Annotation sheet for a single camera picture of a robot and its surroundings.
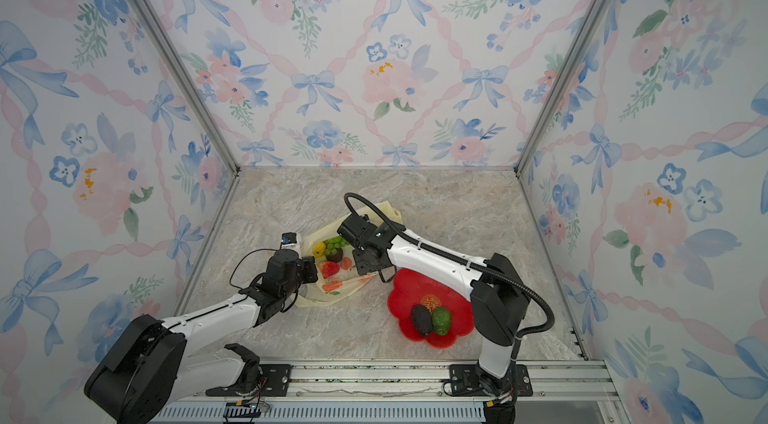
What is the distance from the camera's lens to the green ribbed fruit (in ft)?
2.61

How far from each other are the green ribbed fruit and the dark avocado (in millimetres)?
11

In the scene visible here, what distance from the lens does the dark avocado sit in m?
0.80
